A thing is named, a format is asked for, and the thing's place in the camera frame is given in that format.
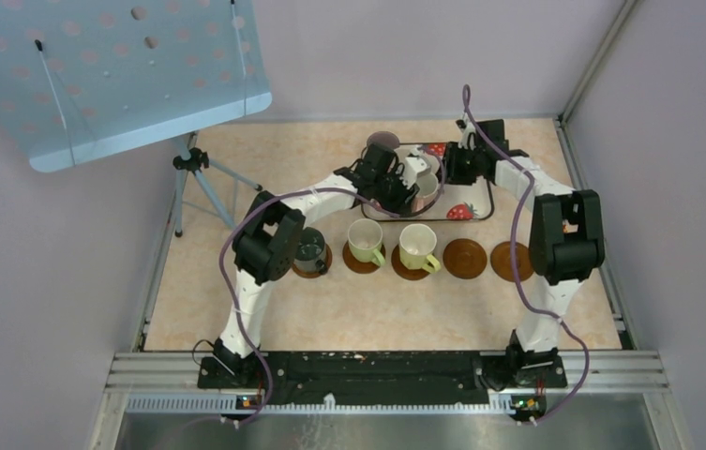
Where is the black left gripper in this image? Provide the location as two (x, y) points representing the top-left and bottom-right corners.
(373, 166), (420, 218)

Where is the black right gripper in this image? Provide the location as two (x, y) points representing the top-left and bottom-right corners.
(431, 142), (484, 187)

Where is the purple grey mug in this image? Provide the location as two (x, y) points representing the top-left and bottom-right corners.
(367, 131), (401, 150)

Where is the pink mug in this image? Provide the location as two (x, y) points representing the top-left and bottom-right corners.
(412, 173), (440, 213)
(420, 152), (443, 176)

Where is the cream mug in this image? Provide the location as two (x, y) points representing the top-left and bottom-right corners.
(347, 218), (385, 267)

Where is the yellow green mug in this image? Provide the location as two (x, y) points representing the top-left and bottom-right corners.
(398, 223), (442, 274)

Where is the brown round coaster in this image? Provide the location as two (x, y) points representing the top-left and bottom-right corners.
(342, 243), (381, 275)
(391, 245), (441, 281)
(490, 241), (534, 282)
(443, 238), (488, 279)
(292, 244), (333, 278)

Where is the dark green mug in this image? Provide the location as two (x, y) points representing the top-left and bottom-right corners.
(293, 227), (330, 278)

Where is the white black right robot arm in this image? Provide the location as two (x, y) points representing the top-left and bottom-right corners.
(443, 118), (605, 386)

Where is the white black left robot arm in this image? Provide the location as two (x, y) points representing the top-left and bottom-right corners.
(213, 143), (430, 388)

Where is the white tray with black rim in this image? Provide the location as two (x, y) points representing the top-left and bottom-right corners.
(360, 142), (495, 221)

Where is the grey tripod stand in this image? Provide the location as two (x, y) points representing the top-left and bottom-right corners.
(169, 130), (263, 238)

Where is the light blue perforated board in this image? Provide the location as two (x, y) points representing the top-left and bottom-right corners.
(0, 1), (273, 173)

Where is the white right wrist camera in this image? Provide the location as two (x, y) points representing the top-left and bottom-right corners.
(456, 119), (478, 150)

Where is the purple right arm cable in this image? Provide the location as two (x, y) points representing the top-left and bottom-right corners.
(460, 83), (591, 425)

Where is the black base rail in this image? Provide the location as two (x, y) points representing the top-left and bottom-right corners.
(197, 351), (568, 406)

